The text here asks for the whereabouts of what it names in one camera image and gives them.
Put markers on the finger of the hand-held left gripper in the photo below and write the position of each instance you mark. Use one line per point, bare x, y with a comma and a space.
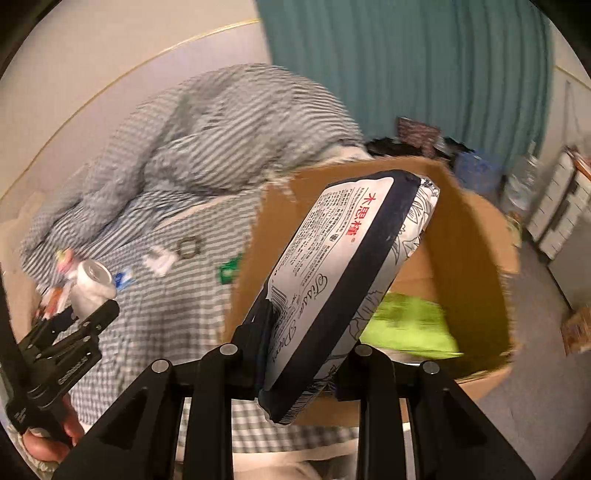
90, 321
48, 327

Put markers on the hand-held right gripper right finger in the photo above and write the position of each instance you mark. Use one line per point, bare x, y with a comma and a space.
369, 378

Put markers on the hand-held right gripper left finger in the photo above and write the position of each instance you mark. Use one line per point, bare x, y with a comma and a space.
244, 364

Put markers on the white tape roll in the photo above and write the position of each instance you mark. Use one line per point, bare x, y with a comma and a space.
94, 288

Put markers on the lime green packet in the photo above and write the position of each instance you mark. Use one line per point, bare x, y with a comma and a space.
411, 325

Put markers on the white navy tissue pack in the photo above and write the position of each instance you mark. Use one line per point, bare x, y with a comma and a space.
332, 277

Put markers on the brown cardboard box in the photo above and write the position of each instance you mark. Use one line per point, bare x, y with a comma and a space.
471, 258

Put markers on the person's left hand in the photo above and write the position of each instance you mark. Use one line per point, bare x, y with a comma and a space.
51, 445

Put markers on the red orange flat box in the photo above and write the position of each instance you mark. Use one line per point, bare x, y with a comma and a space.
54, 300

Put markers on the blue white round pack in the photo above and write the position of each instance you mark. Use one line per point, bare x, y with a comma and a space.
123, 279

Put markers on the pink cup with lid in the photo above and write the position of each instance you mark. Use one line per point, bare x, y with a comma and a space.
65, 263

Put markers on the beige padded headboard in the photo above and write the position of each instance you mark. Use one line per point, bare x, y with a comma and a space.
11, 249

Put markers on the white power adapter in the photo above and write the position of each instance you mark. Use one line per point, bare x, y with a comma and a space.
159, 262

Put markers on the dark green small packet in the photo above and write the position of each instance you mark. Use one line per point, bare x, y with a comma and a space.
229, 271

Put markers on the small brown carton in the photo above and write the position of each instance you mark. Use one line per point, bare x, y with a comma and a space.
577, 328

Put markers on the grey checked duvet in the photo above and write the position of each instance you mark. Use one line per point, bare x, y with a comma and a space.
207, 138

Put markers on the blue basket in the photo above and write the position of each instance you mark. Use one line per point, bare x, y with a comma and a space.
478, 170

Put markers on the clear plastic bottle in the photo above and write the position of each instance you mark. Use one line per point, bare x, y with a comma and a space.
522, 187

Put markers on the dark patterned box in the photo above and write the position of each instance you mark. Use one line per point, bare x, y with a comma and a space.
418, 134

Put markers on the white drawer cabinet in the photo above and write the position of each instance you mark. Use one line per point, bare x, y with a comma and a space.
561, 207

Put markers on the teal curtain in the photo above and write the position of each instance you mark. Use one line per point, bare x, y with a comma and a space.
406, 60

